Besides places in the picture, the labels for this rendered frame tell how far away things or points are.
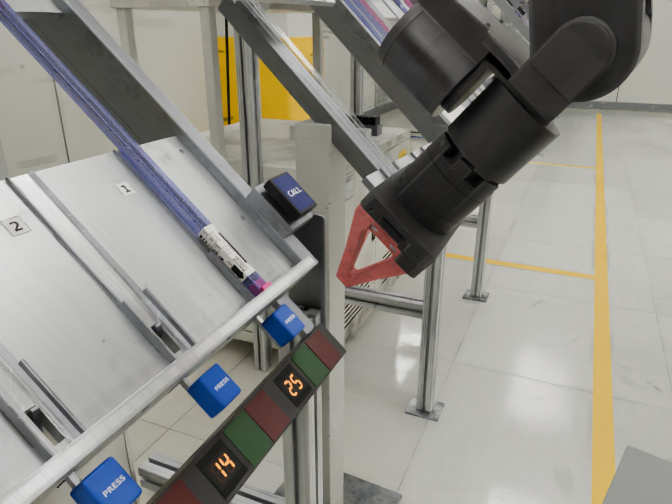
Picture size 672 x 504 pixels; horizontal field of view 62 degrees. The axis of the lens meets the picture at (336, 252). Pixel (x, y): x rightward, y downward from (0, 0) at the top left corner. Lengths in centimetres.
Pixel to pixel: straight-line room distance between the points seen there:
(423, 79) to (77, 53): 43
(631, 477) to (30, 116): 263
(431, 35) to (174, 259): 28
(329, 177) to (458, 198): 49
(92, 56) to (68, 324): 35
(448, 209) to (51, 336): 28
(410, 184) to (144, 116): 34
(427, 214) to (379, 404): 121
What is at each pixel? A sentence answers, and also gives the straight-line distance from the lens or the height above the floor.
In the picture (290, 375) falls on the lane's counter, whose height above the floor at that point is 66.
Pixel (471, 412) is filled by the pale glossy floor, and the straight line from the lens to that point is 159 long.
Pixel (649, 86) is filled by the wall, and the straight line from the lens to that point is 795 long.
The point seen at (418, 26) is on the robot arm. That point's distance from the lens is 39.
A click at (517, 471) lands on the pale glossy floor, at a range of 145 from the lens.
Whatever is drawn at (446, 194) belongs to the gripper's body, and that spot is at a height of 85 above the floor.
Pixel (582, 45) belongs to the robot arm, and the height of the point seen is 95.
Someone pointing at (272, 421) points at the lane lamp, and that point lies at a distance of 48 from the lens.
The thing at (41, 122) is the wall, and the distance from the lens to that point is 286.
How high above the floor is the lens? 95
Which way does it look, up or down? 22 degrees down
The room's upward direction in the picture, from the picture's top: straight up
